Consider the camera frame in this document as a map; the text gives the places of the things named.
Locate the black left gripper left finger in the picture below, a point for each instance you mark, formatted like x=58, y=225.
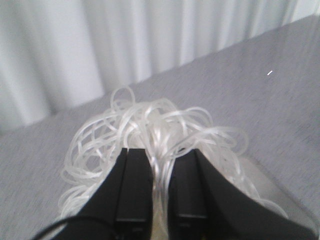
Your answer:
x=123, y=200

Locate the white vermicelli noodle bundle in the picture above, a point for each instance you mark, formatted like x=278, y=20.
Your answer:
x=165, y=132

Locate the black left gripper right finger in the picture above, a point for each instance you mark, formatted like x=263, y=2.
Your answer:
x=204, y=205

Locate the white pleated curtain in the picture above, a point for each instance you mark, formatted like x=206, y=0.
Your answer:
x=59, y=54

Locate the digital kitchen scale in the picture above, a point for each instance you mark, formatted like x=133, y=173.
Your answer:
x=276, y=198

